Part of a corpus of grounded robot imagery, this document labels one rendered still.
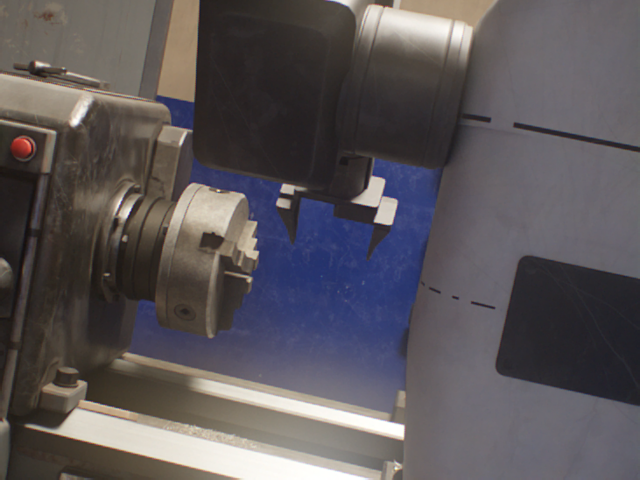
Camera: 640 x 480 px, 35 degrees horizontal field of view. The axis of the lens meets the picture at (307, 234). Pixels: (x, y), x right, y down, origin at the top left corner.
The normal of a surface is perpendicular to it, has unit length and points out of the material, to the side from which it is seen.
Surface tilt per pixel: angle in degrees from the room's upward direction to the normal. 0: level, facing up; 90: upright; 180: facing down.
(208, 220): 49
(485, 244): 90
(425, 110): 106
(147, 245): 77
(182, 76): 90
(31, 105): 45
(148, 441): 36
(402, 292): 90
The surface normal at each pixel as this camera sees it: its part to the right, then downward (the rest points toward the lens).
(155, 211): 0.08, -0.74
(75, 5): -0.13, 0.08
